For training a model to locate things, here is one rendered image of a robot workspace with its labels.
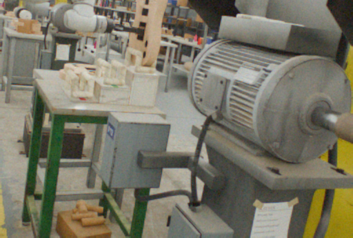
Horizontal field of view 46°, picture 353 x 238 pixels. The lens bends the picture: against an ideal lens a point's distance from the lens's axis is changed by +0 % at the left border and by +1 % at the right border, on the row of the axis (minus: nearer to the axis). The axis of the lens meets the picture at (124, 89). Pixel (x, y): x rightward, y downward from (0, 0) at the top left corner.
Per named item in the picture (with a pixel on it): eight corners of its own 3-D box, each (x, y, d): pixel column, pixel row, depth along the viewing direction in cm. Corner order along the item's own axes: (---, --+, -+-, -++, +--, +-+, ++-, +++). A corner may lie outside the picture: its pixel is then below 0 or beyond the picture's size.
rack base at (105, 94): (129, 105, 211) (132, 88, 209) (98, 103, 205) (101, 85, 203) (112, 92, 236) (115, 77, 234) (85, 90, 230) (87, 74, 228)
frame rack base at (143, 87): (154, 107, 216) (160, 76, 213) (128, 105, 211) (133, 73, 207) (136, 94, 241) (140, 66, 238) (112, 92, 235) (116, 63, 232)
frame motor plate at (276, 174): (354, 189, 95) (358, 174, 94) (271, 190, 87) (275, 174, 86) (256, 136, 128) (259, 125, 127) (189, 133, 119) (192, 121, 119)
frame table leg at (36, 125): (30, 226, 256) (47, 87, 239) (21, 226, 254) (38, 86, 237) (29, 221, 261) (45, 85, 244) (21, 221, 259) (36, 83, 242)
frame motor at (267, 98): (345, 170, 99) (374, 65, 94) (254, 170, 89) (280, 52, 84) (243, 119, 136) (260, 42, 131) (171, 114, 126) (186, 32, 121)
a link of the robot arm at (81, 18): (96, 30, 203) (98, 5, 206) (65, 25, 198) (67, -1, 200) (90, 36, 213) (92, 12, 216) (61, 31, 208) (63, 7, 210)
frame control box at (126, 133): (196, 233, 109) (214, 141, 104) (121, 237, 102) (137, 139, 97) (158, 190, 132) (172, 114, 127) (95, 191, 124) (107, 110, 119)
